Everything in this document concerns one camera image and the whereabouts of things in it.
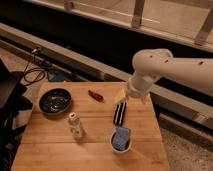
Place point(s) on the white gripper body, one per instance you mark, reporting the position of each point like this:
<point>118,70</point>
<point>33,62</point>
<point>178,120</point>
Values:
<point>137,87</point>

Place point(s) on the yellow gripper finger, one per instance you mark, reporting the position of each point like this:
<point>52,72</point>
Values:
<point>120,97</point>
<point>144,99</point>

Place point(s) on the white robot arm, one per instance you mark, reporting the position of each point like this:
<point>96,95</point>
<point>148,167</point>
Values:
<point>150,65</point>

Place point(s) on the black striped rectangular block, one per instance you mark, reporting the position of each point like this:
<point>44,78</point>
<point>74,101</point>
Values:
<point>119,114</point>

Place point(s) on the small red-brown object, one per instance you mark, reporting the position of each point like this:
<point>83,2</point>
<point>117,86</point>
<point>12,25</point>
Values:
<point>95,96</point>

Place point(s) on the white cup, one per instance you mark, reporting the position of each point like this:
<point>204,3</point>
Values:
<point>118,145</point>

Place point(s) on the blue sponge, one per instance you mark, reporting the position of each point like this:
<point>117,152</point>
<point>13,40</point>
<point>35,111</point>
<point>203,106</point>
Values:
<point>123,133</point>

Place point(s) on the wooden table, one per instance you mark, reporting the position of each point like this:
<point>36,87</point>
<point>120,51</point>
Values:
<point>48,144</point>

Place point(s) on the dark blue bowl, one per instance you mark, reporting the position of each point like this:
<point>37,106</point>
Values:
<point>55,101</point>

